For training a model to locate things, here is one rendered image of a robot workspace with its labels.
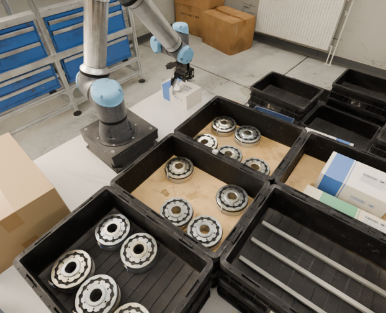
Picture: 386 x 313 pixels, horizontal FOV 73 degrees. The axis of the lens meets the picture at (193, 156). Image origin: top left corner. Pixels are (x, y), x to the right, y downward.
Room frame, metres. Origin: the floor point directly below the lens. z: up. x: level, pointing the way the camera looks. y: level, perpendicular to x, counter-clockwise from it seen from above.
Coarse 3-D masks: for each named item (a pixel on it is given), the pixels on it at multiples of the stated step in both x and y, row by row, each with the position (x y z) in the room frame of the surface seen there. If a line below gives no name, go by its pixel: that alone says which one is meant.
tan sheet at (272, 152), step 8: (208, 128) 0.87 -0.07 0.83; (216, 136) 0.82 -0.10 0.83; (232, 136) 0.81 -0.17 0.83; (224, 144) 0.77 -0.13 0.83; (232, 144) 0.77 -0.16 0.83; (264, 144) 0.76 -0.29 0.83; (272, 144) 0.76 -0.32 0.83; (280, 144) 0.76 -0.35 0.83; (248, 152) 0.72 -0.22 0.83; (256, 152) 0.72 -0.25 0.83; (264, 152) 0.71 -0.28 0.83; (272, 152) 0.71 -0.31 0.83; (280, 152) 0.71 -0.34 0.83; (264, 160) 0.67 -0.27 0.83; (272, 160) 0.67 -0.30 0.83; (280, 160) 0.67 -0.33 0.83; (272, 168) 0.63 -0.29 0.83
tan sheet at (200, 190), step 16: (160, 176) 0.61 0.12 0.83; (192, 176) 0.60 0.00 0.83; (208, 176) 0.60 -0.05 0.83; (144, 192) 0.54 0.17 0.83; (160, 192) 0.54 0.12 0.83; (176, 192) 0.54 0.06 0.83; (192, 192) 0.54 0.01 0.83; (208, 192) 0.53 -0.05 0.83; (160, 208) 0.48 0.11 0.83; (208, 208) 0.47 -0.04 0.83; (224, 224) 0.41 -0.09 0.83
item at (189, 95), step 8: (168, 80) 1.36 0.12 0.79; (168, 88) 1.28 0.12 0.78; (184, 88) 1.26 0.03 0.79; (192, 88) 1.26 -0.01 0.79; (200, 88) 1.27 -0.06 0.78; (168, 96) 1.28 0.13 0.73; (176, 96) 1.24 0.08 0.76; (184, 96) 1.19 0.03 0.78; (192, 96) 1.22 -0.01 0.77; (200, 96) 1.27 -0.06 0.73; (176, 104) 1.24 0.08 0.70; (184, 104) 1.20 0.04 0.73; (192, 104) 1.22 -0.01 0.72
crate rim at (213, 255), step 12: (156, 144) 0.67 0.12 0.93; (192, 144) 0.67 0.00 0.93; (144, 156) 0.61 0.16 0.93; (216, 156) 0.60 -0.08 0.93; (132, 168) 0.57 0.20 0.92; (240, 168) 0.55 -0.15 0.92; (264, 180) 0.50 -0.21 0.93; (120, 192) 0.47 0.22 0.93; (264, 192) 0.45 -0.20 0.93; (144, 204) 0.42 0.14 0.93; (252, 204) 0.41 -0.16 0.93; (156, 216) 0.39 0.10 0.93; (228, 240) 0.31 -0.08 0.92; (204, 252) 0.28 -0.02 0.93; (216, 252) 0.28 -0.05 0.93
